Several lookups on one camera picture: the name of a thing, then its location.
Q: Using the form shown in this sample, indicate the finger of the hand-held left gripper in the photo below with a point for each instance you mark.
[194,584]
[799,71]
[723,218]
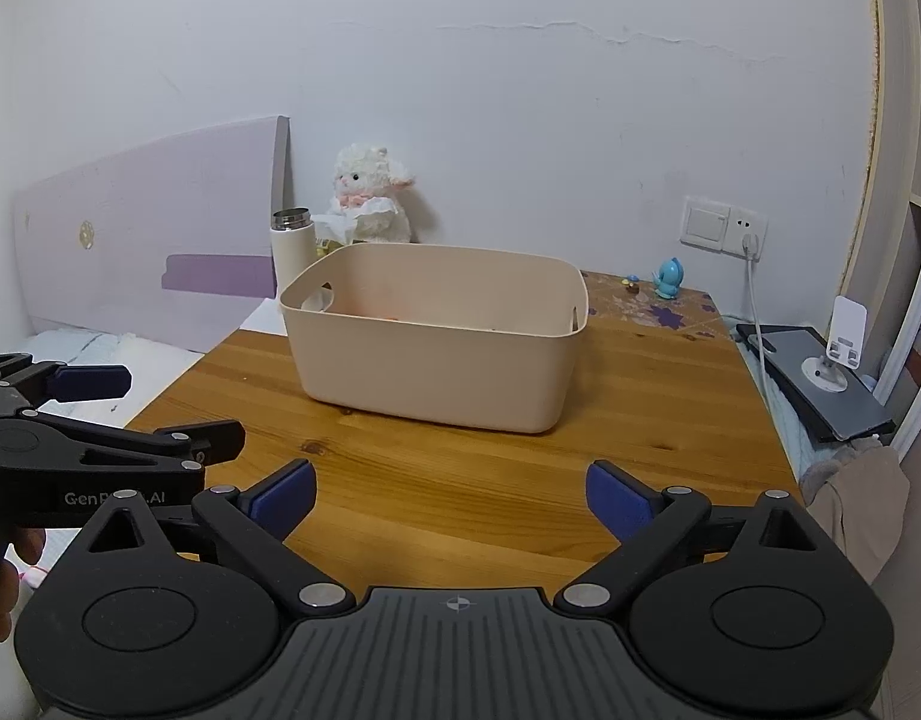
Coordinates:
[93,382]
[213,442]

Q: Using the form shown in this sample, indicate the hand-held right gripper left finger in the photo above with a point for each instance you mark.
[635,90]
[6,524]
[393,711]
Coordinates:
[284,499]

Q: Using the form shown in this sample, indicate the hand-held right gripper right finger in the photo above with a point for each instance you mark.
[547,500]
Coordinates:
[618,499]

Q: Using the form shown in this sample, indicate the beige plastic storage bin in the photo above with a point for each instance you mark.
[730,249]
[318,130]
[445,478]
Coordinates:
[430,360]

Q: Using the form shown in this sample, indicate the white bed linen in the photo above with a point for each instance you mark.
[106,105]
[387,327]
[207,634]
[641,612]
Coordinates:
[100,367]

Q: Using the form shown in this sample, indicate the lilac headboard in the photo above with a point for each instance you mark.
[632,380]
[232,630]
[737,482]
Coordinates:
[130,225]

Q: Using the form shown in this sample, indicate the light blue cloth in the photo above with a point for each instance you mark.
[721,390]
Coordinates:
[790,435]

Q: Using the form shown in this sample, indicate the purple floral table cover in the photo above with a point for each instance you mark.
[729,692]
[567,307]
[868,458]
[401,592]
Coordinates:
[670,315]

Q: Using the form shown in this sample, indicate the white thermos bottle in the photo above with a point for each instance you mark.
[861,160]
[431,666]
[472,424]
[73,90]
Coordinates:
[289,262]

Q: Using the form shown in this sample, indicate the small mushroom figurine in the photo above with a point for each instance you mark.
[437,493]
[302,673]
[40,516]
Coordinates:
[633,285]

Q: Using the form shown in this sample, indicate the blue bird figurine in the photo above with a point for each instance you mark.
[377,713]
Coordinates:
[669,279]

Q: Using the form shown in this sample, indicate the grey cloth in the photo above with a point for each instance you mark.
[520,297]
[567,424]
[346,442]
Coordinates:
[858,510]

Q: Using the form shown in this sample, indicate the grey laptop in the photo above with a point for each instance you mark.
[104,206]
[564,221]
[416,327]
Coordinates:
[843,409]

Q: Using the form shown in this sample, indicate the white phone stand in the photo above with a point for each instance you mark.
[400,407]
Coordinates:
[846,330]

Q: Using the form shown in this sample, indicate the white plush lamb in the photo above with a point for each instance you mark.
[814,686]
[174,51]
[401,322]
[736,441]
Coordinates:
[370,169]

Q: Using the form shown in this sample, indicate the white wardrobe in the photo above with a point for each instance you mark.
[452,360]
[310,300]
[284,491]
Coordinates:
[910,127]

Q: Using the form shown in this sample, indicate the white wall switch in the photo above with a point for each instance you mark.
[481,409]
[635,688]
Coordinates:
[705,223]

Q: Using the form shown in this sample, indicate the white wall socket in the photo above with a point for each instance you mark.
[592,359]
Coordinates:
[747,229]

